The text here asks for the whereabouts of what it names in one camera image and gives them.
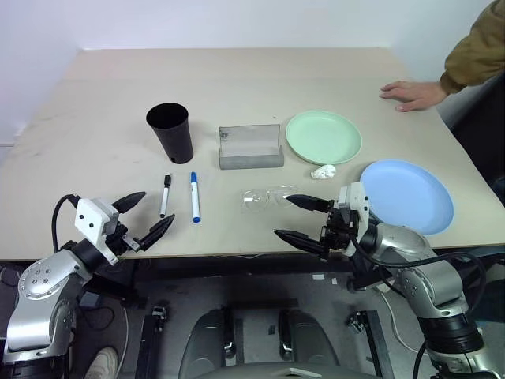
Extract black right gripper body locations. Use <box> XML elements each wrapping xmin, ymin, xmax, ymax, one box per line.
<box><xmin>319</xmin><ymin>199</ymin><xmax>362</xmax><ymax>260</ymax></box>

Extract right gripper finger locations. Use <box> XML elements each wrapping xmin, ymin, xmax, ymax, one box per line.
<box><xmin>284</xmin><ymin>193</ymin><xmax>331</xmax><ymax>215</ymax></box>
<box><xmin>273</xmin><ymin>228</ymin><xmax>331</xmax><ymax>260</ymax></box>

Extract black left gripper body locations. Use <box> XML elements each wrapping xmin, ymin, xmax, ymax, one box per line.
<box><xmin>104</xmin><ymin>221</ymin><xmax>143</xmax><ymax>254</ymax></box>

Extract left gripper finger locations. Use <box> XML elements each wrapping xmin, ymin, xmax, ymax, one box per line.
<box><xmin>136</xmin><ymin>214</ymin><xmax>176</xmax><ymax>252</ymax></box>
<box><xmin>111</xmin><ymin>191</ymin><xmax>148</xmax><ymax>216</ymax></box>

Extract white paper ball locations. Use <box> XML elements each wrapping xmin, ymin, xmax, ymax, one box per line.
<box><xmin>309</xmin><ymin>164</ymin><xmax>337</xmax><ymax>182</ymax></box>

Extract black-capped white marker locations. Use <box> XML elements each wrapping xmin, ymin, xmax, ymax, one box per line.
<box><xmin>159</xmin><ymin>172</ymin><xmax>174</xmax><ymax>220</ymax></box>

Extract blue-capped white marker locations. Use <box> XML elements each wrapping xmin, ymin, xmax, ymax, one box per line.
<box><xmin>189</xmin><ymin>171</ymin><xmax>202</xmax><ymax>225</ymax></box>

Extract clear transparent glasses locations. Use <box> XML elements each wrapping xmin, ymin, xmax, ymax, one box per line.
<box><xmin>240</xmin><ymin>184</ymin><xmax>301</xmax><ymax>214</ymax></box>

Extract grey glasses case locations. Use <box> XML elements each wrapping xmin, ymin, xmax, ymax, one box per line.
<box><xmin>218</xmin><ymin>124</ymin><xmax>286</xmax><ymax>171</ymax></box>

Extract light blue plate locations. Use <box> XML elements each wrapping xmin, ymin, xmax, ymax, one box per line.
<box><xmin>359</xmin><ymin>159</ymin><xmax>455</xmax><ymax>237</ymax></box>

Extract person's bare hand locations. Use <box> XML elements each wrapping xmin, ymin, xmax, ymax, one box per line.
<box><xmin>379</xmin><ymin>81</ymin><xmax>449</xmax><ymax>113</ymax></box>

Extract light green plate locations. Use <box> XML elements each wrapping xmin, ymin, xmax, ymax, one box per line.
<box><xmin>285</xmin><ymin>110</ymin><xmax>363</xmax><ymax>166</ymax></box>

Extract black power adapter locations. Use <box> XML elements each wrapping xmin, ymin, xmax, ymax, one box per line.
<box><xmin>80</xmin><ymin>291</ymin><xmax>103</xmax><ymax>309</ymax></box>

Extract black plastic cup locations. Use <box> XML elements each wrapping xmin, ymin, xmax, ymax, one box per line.
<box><xmin>145</xmin><ymin>102</ymin><xmax>195</xmax><ymax>166</ymax></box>

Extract dark grey rounded shell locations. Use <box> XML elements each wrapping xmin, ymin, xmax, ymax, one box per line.
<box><xmin>178</xmin><ymin>308</ymin><xmax>238</xmax><ymax>379</ymax></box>
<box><xmin>275</xmin><ymin>308</ymin><xmax>340</xmax><ymax>372</ymax></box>

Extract white shoe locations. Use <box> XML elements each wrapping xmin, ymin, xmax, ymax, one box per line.
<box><xmin>84</xmin><ymin>347</ymin><xmax>119</xmax><ymax>379</ymax></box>

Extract person's dark trousers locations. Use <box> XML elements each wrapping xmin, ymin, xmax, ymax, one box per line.
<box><xmin>447</xmin><ymin>66</ymin><xmax>505</xmax><ymax>198</ymax></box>

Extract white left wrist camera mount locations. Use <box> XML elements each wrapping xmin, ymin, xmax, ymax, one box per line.
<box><xmin>73</xmin><ymin>197</ymin><xmax>120</xmax><ymax>266</ymax></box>

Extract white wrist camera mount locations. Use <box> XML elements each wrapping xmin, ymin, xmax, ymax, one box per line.
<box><xmin>73</xmin><ymin>197</ymin><xmax>120</xmax><ymax>266</ymax></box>
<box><xmin>338</xmin><ymin>181</ymin><xmax>372</xmax><ymax>238</ymax></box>

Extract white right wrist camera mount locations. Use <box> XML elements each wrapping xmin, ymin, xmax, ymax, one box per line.
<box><xmin>338</xmin><ymin>181</ymin><xmax>372</xmax><ymax>238</ymax></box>

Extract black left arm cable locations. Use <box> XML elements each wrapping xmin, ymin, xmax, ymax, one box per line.
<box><xmin>51</xmin><ymin>193</ymin><xmax>82</xmax><ymax>253</ymax></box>

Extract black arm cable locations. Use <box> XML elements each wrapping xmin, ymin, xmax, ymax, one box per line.
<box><xmin>349</xmin><ymin>232</ymin><xmax>488</xmax><ymax>313</ymax></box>
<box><xmin>51</xmin><ymin>193</ymin><xmax>82</xmax><ymax>253</ymax></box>

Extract black metal table frame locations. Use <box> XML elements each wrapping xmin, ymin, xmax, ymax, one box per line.
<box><xmin>84</xmin><ymin>254</ymin><xmax>394</xmax><ymax>379</ymax></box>

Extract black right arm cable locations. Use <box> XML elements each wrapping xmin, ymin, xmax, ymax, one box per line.
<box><xmin>349</xmin><ymin>232</ymin><xmax>488</xmax><ymax>313</ymax></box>

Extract white floor cable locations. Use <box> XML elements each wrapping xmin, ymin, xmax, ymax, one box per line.
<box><xmin>377</xmin><ymin>287</ymin><xmax>420</xmax><ymax>353</ymax></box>

